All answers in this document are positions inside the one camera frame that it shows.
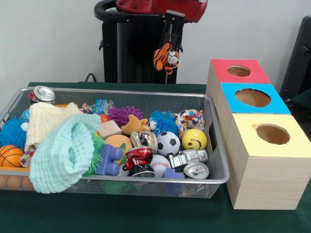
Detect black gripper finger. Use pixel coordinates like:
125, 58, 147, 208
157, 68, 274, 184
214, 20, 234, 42
160, 15, 172, 49
173, 17, 185, 53

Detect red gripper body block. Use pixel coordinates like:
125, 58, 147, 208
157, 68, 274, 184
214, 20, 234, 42
148, 0, 208, 23

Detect orange striped tiger plush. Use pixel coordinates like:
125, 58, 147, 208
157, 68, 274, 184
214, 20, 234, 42
153, 42, 181, 75

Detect cream knitted cloth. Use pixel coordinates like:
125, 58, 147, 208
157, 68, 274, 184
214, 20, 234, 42
24, 102, 83, 151

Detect mint green knitted cloth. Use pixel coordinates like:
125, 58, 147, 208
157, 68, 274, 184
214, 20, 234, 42
29, 113, 102, 194

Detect shallow clear mesh bin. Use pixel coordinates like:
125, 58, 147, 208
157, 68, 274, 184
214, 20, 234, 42
0, 87, 230, 199

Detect wooden box with three holes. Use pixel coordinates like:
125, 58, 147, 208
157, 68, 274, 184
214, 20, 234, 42
206, 59, 311, 210

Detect small blue spiky ball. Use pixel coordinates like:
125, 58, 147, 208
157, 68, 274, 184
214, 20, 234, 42
149, 111, 180, 136

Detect brown plush teddy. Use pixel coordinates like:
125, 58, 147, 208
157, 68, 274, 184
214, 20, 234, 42
121, 115, 150, 135

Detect yellow smiley ball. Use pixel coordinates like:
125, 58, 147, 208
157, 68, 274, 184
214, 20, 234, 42
182, 128, 208, 150

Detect small soccer ball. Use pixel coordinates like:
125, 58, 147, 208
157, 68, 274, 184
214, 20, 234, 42
156, 131, 181, 156

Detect open silver can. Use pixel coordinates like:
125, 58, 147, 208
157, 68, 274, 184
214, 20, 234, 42
130, 131, 158, 153

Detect crumpled silver can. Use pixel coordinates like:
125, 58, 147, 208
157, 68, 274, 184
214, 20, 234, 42
169, 149, 209, 169

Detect red crushed can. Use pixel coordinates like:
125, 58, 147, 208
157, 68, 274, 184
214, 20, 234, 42
124, 146, 155, 171

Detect white toy baseball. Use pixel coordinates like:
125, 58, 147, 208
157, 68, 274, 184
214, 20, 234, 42
150, 155, 172, 177

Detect dark green table cloth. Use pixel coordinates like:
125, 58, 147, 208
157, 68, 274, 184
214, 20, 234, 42
0, 82, 311, 233

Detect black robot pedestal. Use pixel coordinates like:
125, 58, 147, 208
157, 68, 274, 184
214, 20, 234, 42
94, 0, 195, 84

